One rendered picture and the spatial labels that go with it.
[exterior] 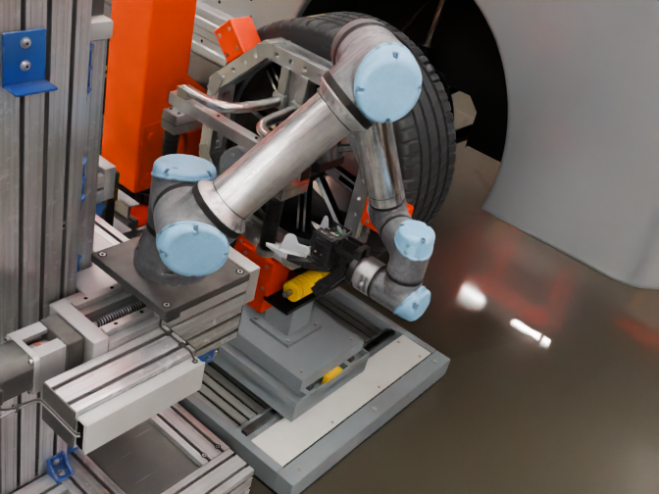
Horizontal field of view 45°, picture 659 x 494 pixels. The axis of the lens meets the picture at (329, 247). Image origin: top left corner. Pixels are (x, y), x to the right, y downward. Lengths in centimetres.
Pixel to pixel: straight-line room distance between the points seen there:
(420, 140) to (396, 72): 65
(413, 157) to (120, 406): 88
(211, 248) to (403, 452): 133
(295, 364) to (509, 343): 104
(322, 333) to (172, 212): 118
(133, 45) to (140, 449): 105
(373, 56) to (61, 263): 74
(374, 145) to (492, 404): 148
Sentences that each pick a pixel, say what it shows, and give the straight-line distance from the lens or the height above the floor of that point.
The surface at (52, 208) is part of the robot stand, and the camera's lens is 153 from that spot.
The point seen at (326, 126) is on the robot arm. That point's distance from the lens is 131.
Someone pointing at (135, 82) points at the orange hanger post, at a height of 86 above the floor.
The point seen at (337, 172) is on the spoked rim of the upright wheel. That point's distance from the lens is 203.
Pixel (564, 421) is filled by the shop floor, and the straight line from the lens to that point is 289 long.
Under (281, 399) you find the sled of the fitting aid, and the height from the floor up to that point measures 15.
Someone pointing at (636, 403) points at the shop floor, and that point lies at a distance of 314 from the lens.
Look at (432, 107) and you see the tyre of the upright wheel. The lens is 198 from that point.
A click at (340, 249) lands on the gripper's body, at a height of 88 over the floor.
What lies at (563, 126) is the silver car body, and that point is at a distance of 212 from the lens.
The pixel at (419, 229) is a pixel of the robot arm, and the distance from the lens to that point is 154.
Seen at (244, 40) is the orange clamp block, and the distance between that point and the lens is 204.
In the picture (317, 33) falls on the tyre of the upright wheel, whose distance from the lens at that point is 197.
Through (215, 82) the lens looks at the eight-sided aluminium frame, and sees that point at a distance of 210.
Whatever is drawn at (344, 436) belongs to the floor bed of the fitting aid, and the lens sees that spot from 239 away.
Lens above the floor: 175
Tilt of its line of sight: 32 degrees down
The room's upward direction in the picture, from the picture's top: 14 degrees clockwise
